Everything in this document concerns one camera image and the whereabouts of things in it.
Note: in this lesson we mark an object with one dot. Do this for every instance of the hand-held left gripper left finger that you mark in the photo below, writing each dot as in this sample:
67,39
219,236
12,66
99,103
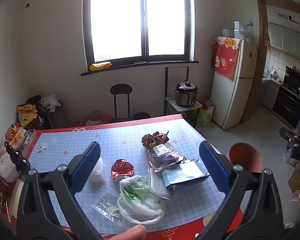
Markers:
86,167

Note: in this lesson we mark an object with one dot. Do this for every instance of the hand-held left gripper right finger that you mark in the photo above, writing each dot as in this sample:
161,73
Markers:
212,167

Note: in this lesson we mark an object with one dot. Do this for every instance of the orange plastic stool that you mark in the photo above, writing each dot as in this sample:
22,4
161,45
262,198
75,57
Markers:
245,157

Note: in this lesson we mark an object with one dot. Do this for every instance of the person's left hand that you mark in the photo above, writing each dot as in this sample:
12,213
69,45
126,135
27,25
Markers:
130,233

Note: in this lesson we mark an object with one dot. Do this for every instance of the blue printed snack packet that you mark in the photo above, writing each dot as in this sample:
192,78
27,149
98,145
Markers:
185,175

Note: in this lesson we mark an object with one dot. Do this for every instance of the crushed red soda can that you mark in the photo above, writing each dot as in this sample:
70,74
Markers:
122,170

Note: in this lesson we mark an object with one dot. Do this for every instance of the clear plastic bag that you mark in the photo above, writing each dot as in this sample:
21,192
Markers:
106,206

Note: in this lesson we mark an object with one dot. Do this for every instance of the small white sachets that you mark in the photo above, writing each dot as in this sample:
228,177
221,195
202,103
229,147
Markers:
42,147

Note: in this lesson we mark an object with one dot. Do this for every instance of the red plastic bag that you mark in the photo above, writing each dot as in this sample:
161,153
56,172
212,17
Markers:
97,118

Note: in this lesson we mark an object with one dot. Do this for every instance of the clear plastic food tray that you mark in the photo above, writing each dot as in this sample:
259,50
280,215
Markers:
162,156

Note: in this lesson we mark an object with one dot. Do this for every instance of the colourful cardboard box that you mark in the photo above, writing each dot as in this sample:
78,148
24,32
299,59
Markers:
205,116

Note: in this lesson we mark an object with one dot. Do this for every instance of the black kitchen stove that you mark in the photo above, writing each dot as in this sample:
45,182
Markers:
292,97

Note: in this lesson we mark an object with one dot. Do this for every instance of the white and green plastic bag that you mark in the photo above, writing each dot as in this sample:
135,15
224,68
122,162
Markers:
137,195

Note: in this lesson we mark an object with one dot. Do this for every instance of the grey sponge cloth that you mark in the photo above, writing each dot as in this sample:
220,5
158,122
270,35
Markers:
156,183

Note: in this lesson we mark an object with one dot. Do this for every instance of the grey open box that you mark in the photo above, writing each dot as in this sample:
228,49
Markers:
30,140

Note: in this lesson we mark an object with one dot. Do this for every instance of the white side table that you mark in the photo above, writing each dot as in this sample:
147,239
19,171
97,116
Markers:
182,109

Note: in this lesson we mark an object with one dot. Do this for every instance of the crumpled brown paper wrapper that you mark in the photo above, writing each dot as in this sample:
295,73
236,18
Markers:
152,138

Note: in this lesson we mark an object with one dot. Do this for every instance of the black figurine bottle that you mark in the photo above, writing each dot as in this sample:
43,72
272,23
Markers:
17,158

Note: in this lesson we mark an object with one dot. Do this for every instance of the cream refrigerator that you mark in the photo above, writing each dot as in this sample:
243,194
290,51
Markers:
235,100

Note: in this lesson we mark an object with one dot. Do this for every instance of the grey bin with white bag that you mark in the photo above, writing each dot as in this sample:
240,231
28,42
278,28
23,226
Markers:
51,105

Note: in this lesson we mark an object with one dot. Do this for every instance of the black round stool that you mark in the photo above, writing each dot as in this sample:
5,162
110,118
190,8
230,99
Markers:
141,115

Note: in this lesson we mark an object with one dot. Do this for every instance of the steel electric pressure cooker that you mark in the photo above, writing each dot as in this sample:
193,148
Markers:
186,95

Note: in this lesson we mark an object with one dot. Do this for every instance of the red snack packets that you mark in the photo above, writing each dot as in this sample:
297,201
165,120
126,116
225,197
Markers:
15,135

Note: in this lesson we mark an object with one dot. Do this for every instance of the pile of yellow bags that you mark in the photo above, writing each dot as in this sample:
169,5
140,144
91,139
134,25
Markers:
27,115

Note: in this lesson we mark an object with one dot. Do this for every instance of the white round container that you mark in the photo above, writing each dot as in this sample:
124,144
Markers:
7,170

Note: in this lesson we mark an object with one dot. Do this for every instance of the black round-back chair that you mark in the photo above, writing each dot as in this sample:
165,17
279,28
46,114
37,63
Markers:
120,89

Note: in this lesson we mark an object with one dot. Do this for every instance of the yellow packet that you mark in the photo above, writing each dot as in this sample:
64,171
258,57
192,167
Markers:
100,66

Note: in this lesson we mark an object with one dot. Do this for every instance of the red printed cloth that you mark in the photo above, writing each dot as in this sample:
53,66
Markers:
226,57

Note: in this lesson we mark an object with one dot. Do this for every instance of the dark window sill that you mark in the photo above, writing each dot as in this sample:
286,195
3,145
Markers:
140,66

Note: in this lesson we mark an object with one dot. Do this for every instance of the containers atop refrigerator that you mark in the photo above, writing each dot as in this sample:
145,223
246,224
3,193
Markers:
237,31

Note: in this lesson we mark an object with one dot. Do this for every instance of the dark framed window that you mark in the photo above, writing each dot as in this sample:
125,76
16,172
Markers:
142,17

